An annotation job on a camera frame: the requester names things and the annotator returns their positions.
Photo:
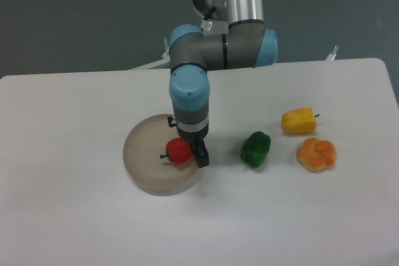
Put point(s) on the orange knotted bread roll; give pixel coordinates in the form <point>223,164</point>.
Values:
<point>316,155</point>

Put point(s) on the red bell pepper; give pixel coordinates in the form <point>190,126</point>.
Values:
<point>177,151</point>

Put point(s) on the white metal base frame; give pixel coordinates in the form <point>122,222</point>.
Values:
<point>164,62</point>

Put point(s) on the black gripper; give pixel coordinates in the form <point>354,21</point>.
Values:
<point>194,134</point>

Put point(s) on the yellow bell pepper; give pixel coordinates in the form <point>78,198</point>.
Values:
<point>299,121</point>

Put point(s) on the beige round plate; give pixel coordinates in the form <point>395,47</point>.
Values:
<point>158,160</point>

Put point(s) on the green bell pepper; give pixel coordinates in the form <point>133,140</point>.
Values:
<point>255,149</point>

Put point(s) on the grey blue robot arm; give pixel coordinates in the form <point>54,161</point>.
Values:
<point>246,43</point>

